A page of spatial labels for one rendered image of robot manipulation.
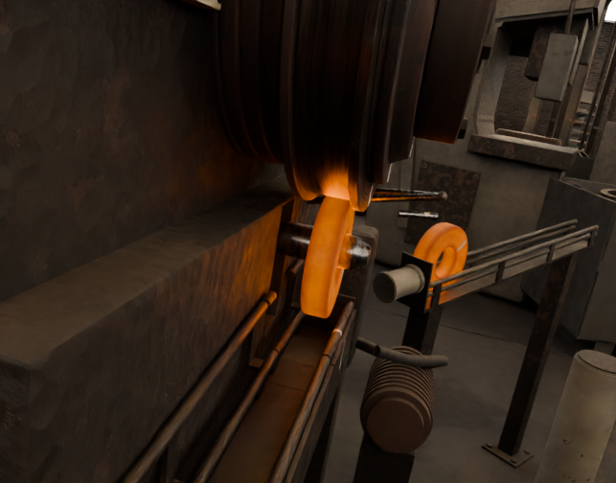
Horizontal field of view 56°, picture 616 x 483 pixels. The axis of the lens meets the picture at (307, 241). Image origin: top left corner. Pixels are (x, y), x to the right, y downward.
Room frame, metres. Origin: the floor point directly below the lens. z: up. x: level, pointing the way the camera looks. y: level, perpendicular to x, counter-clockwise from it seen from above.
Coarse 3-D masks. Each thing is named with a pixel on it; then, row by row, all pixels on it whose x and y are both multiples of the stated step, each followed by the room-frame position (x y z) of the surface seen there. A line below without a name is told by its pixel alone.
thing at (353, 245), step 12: (288, 228) 0.69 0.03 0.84; (300, 228) 0.70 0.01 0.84; (312, 228) 0.70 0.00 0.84; (288, 240) 0.69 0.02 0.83; (300, 240) 0.68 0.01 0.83; (348, 240) 0.68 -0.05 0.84; (360, 240) 0.69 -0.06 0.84; (276, 252) 0.70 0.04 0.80; (288, 252) 0.69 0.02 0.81; (300, 252) 0.68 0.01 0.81; (348, 252) 0.67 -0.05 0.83; (360, 252) 0.68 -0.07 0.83; (348, 264) 0.68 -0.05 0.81; (360, 264) 0.68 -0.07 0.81
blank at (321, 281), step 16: (320, 208) 0.66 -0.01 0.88; (336, 208) 0.66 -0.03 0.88; (352, 208) 0.71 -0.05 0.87; (320, 224) 0.64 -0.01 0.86; (336, 224) 0.64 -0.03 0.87; (352, 224) 0.75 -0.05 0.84; (320, 240) 0.63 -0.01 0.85; (336, 240) 0.63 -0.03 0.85; (320, 256) 0.62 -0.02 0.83; (336, 256) 0.64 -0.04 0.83; (304, 272) 0.63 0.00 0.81; (320, 272) 0.62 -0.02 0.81; (336, 272) 0.72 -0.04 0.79; (304, 288) 0.63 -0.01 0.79; (320, 288) 0.62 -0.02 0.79; (336, 288) 0.71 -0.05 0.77; (304, 304) 0.64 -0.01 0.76; (320, 304) 0.63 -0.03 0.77
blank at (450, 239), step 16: (448, 224) 1.16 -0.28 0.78; (432, 240) 1.11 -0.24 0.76; (448, 240) 1.14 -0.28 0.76; (464, 240) 1.19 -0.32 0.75; (416, 256) 1.11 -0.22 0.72; (432, 256) 1.11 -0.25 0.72; (448, 256) 1.19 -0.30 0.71; (464, 256) 1.20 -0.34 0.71; (432, 272) 1.12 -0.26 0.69; (448, 272) 1.17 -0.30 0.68; (432, 288) 1.13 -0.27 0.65
